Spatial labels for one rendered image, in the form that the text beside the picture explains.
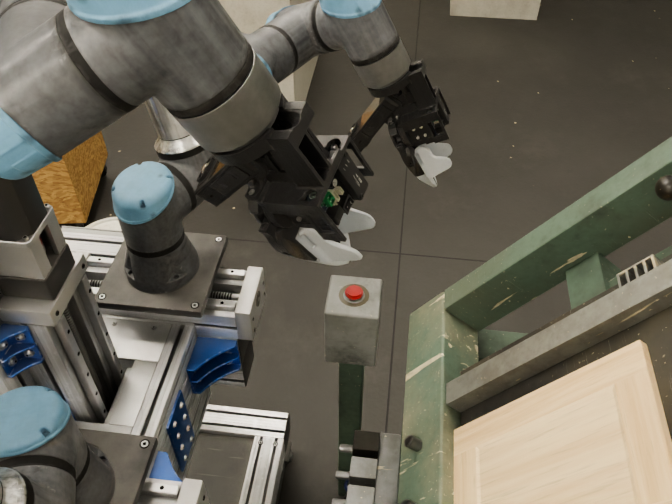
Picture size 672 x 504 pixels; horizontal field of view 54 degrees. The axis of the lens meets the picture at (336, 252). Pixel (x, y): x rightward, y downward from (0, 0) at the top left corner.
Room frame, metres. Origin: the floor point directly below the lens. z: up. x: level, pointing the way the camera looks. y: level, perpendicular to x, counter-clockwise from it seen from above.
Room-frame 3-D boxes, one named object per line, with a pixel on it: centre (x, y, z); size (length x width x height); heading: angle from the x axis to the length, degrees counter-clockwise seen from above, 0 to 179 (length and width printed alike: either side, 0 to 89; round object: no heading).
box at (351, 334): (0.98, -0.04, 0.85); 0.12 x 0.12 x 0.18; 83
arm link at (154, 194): (0.97, 0.36, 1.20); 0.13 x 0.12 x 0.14; 147
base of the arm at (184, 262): (0.97, 0.36, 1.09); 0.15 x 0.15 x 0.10
